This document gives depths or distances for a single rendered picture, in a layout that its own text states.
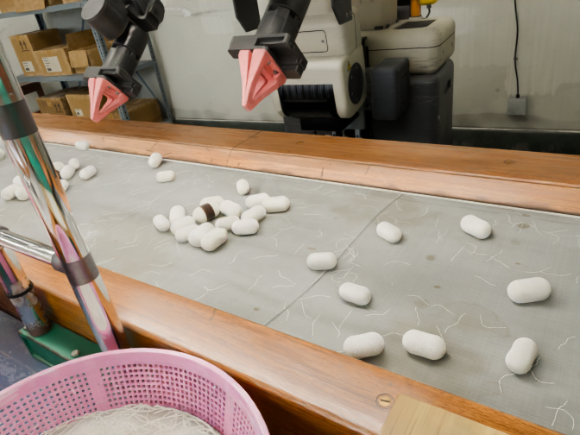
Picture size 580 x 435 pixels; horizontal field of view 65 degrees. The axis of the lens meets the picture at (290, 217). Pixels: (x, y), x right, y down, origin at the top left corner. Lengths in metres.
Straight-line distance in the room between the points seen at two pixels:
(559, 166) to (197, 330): 0.46
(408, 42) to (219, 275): 1.04
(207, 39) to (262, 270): 2.80
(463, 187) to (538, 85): 1.99
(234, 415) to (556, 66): 2.36
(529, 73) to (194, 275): 2.23
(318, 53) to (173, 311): 0.91
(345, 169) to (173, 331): 0.36
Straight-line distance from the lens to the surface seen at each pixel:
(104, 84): 0.96
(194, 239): 0.55
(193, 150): 0.84
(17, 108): 0.35
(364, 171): 0.65
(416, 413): 0.31
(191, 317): 0.42
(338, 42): 1.19
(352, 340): 0.38
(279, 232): 0.56
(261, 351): 0.37
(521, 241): 0.53
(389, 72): 1.27
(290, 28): 0.70
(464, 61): 2.58
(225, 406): 0.36
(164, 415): 0.40
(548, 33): 2.52
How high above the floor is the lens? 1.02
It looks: 29 degrees down
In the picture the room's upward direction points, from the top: 9 degrees counter-clockwise
